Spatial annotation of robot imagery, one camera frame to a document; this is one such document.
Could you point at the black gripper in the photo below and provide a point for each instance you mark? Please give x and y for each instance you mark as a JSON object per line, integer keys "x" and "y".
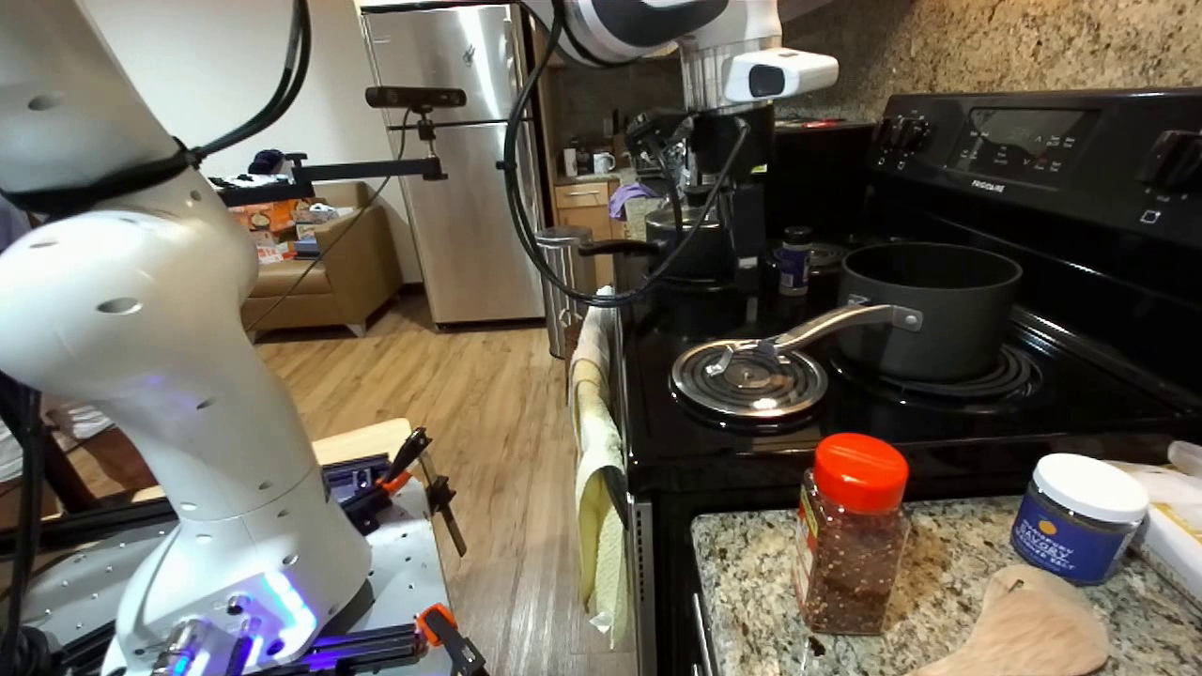
{"x": 733, "y": 147}

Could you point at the glass pot lid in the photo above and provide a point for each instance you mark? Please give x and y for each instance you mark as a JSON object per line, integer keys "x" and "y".
{"x": 739, "y": 379}

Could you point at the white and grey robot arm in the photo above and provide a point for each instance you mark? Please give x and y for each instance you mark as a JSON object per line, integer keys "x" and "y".
{"x": 126, "y": 299}

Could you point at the black back pot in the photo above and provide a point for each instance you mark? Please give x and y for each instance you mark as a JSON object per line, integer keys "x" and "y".
{"x": 681, "y": 259}

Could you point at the black electric stove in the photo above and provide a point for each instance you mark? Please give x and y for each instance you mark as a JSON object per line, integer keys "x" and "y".
{"x": 1022, "y": 274}

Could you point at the blue label spice shaker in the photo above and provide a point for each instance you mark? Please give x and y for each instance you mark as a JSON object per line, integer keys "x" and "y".
{"x": 796, "y": 259}

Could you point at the dark grey saucepan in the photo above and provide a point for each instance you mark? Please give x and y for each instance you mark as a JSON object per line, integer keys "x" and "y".
{"x": 918, "y": 308}

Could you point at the stainless steel refrigerator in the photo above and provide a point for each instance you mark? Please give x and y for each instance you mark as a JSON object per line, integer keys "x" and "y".
{"x": 473, "y": 57}

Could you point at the red cap spice jar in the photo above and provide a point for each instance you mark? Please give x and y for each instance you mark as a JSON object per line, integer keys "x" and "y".
{"x": 855, "y": 531}

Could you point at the brown couch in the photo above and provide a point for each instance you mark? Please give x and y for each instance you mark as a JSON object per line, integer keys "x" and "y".
{"x": 326, "y": 259}

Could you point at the yellow hanging dish towel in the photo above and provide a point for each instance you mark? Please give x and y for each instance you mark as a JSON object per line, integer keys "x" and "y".
{"x": 599, "y": 482}

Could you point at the white lid blue tub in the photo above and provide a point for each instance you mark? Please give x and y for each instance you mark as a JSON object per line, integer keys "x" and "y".
{"x": 1081, "y": 515}

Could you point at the wooden spatula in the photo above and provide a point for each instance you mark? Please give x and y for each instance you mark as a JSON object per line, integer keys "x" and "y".
{"x": 1032, "y": 624}

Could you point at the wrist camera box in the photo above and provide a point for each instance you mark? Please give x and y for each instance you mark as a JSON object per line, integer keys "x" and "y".
{"x": 781, "y": 73}

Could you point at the black camera on stand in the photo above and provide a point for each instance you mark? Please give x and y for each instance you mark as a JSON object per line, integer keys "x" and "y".
{"x": 290, "y": 175}

